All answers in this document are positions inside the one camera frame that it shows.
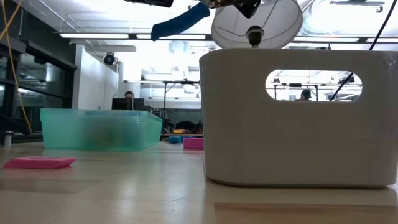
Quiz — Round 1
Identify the white plastic handled bin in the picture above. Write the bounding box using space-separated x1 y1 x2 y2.
198 48 398 189

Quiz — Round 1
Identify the black computer monitor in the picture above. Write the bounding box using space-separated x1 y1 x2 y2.
111 97 146 111

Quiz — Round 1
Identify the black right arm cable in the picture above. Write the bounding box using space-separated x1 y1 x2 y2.
328 0 398 103

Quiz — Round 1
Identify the white lamp shade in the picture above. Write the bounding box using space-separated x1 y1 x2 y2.
211 0 304 50

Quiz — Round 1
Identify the yellow extension cable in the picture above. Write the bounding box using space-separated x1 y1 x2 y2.
0 0 34 131

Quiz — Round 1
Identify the ceiling strip light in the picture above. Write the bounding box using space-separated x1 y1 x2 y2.
58 32 130 40
136 33 206 40
365 37 398 44
292 36 361 43

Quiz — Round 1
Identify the translucent green plastic bin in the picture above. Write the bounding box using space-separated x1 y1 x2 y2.
39 107 164 152

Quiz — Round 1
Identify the black round ceiling camera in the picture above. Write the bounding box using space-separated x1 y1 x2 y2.
103 52 116 66

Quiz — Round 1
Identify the pink rubber eraser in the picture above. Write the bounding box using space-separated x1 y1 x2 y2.
183 137 205 151
3 156 77 170

